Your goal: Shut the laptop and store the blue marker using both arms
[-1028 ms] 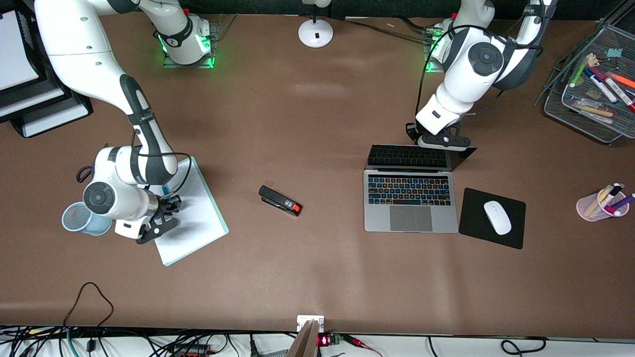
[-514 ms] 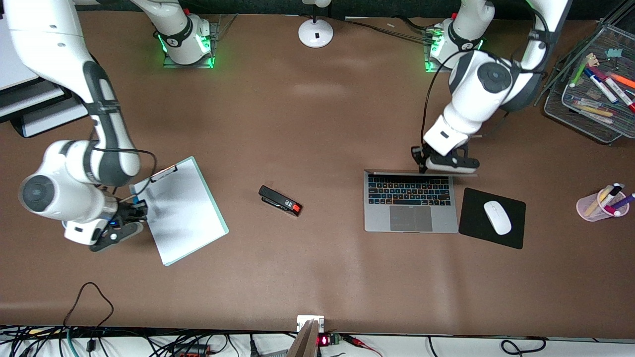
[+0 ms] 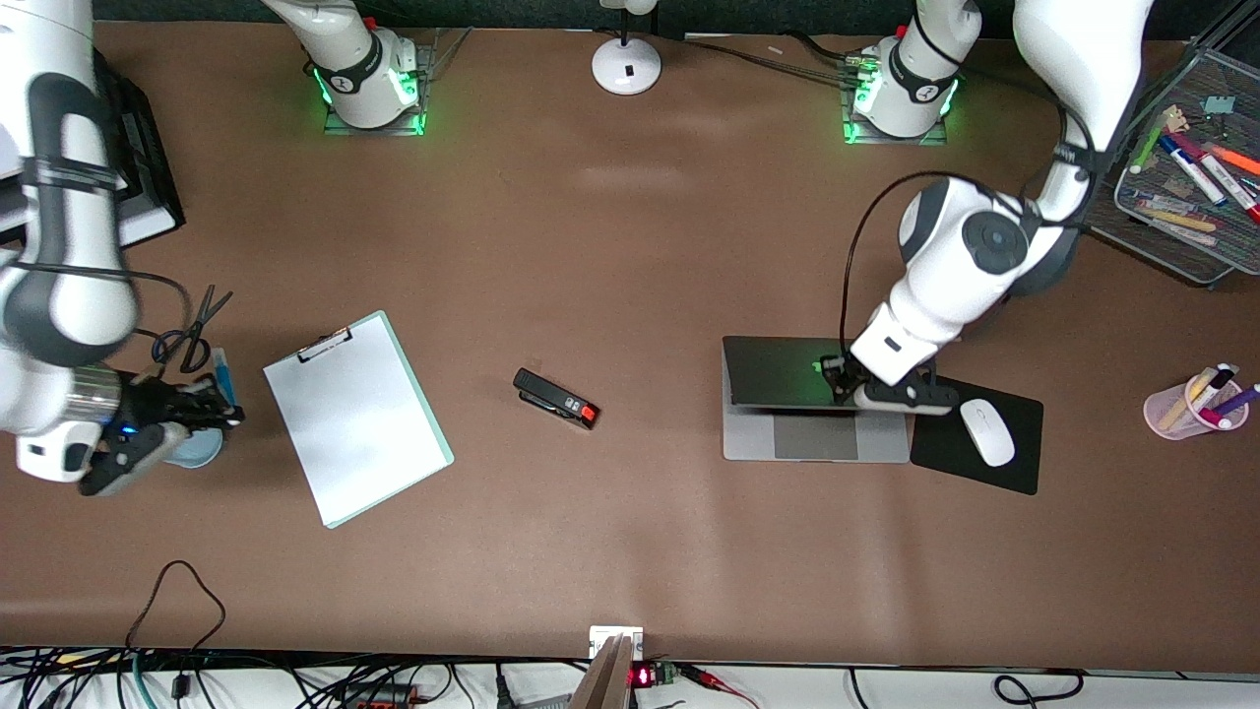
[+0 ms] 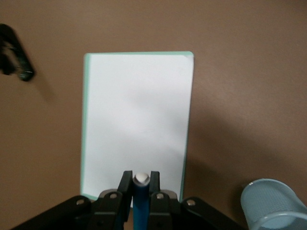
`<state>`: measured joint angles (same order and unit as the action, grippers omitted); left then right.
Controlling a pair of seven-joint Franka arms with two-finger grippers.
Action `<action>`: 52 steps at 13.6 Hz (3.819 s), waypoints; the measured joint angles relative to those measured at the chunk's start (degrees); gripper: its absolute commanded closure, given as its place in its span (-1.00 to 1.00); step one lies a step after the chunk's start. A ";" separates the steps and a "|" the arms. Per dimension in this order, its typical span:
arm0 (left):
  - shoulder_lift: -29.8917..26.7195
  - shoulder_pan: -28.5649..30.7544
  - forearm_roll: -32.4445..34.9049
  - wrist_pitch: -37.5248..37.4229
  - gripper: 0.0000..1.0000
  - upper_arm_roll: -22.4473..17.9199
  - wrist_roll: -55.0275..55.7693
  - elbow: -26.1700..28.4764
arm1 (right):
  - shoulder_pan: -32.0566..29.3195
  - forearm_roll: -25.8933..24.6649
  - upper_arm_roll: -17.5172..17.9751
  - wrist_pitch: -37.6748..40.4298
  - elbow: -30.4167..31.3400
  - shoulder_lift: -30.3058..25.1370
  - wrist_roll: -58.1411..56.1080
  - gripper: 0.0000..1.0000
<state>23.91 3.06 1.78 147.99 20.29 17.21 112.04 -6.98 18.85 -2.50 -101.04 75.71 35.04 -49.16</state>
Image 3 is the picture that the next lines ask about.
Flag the light blue mesh cup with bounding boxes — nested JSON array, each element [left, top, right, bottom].
[[160, 421, 225, 470]]

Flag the green marker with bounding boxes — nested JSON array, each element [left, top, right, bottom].
[[1130, 106, 1184, 176]]

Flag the black cable bundle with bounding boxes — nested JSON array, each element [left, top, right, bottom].
[[679, 32, 887, 88]]

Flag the white paper sheet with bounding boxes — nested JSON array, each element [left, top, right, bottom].
[[264, 317, 446, 525]]

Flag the white marker with black cap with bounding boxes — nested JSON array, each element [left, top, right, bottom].
[[1189, 362, 1239, 415]]

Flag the black handled scissors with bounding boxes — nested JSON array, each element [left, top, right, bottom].
[[148, 285, 235, 375]]

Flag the cream marker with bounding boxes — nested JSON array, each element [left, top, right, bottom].
[[1160, 374, 1216, 431]]

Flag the white computer mouse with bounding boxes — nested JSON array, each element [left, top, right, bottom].
[[960, 398, 1016, 468]]

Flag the white marker with blue cap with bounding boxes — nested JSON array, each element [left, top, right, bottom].
[[1159, 135, 1228, 207]]

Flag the clear arm base plate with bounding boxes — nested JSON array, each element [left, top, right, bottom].
[[840, 54, 952, 148], [321, 28, 472, 137]]

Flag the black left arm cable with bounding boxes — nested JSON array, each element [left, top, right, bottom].
[[838, 106, 1096, 367]]

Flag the black mouse pad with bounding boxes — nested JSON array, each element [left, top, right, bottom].
[[910, 372, 1044, 496]]

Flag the pale green clipboard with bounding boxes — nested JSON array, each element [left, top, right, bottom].
[[262, 310, 456, 530]]

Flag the white marker with red ends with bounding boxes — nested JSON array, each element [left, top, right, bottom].
[[1171, 132, 1260, 225]]

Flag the black document tray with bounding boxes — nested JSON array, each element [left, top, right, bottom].
[[0, 69, 187, 249]]

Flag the black looped cable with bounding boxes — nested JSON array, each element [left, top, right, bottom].
[[125, 559, 227, 653]]

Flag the black stapler with red end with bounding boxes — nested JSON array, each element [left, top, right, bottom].
[[513, 368, 599, 431]]

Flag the purple marker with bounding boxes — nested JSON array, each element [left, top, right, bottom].
[[1203, 384, 1260, 424]]

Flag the orange marker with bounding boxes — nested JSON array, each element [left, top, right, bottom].
[[1207, 143, 1260, 179]]

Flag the pink translucent pen cup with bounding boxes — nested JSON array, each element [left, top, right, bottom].
[[1144, 369, 1249, 441]]

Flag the wire mesh desk tray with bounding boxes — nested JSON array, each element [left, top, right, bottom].
[[1112, 0, 1260, 288]]

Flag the white round lamp base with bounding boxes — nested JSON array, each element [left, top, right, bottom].
[[591, 0, 662, 97]]

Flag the silver laptop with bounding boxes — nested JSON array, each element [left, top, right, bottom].
[[722, 335, 912, 464]]

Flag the black coiled cable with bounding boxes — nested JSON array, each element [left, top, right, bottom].
[[992, 668, 1086, 706]]

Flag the black cable tangle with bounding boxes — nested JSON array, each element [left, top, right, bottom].
[[0, 645, 592, 709]]

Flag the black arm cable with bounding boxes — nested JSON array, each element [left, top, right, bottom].
[[838, 106, 1096, 367], [0, 260, 195, 367]]

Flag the small white box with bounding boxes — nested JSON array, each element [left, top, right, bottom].
[[589, 625, 646, 661]]

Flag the red and black wires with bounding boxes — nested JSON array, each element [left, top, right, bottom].
[[677, 664, 761, 709]]

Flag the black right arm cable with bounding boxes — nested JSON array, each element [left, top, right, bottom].
[[0, 260, 195, 367]]

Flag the tan pen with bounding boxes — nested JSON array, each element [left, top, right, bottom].
[[1140, 208, 1221, 234]]

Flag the grey camera post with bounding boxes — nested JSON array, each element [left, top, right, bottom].
[[569, 635, 634, 709]]

